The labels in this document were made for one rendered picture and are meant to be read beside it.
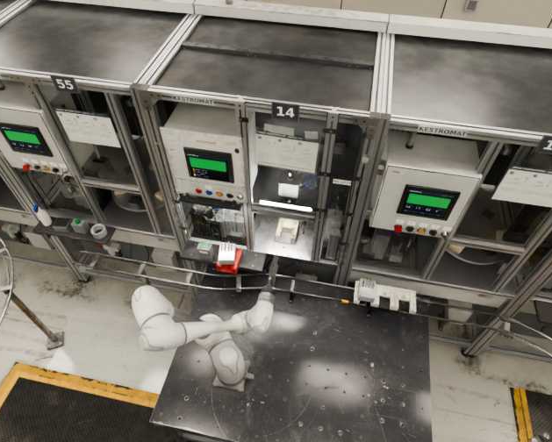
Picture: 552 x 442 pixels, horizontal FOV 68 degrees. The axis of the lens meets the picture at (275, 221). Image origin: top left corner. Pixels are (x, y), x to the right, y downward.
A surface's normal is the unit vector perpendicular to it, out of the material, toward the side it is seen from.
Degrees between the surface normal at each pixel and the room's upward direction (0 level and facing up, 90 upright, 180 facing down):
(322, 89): 0
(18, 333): 0
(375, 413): 0
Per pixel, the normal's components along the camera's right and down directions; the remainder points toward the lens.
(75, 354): 0.00, -0.64
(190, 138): -0.21, 0.75
